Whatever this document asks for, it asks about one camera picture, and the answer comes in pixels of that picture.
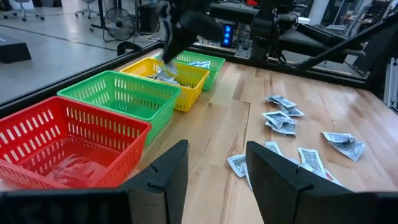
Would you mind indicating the fingertip fabric bandage pack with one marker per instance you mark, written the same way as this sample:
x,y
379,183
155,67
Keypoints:
x,y
205,64
194,64

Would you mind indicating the red plastic basket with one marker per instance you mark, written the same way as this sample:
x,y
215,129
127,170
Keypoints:
x,y
109,124

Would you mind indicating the blue office chair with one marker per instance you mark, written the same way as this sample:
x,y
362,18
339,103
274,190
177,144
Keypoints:
x,y
23,12

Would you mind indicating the silver metal bracket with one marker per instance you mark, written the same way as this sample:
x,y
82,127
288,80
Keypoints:
x,y
391,84

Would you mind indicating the small black computer box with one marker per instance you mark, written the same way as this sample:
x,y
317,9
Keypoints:
x,y
228,34

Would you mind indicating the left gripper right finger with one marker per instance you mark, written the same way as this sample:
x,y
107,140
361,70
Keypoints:
x,y
273,193

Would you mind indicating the black clamp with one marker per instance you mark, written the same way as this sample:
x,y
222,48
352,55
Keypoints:
x,y
127,46

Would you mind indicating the black standing desk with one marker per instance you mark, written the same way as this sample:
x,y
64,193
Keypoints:
x,y
101,14

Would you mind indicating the green plastic basket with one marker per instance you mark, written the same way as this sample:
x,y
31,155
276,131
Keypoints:
x,y
214,71
140,93

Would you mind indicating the black computer tower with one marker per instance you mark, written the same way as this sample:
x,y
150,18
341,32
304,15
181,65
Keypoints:
x,y
149,17

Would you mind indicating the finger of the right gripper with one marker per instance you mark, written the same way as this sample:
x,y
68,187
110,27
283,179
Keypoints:
x,y
171,46
185,42

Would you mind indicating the black wedge block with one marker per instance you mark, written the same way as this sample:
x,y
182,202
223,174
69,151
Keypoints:
x,y
14,49

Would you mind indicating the black floor fan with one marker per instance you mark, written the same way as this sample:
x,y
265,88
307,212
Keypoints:
x,y
119,23

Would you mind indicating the grey office chair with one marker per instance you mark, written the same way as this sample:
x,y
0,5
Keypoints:
x,y
87,11

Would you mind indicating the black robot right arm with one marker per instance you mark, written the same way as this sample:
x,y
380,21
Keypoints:
x,y
262,31

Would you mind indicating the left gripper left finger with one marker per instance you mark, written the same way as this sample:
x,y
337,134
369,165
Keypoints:
x,y
164,186

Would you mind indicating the yellow plastic basket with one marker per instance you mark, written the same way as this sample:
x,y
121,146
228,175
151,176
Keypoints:
x,y
192,90

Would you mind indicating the small grey printed packet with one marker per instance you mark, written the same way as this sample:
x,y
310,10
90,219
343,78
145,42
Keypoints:
x,y
281,101
276,117
337,137
171,81
170,68
284,130
155,76
349,150
293,111

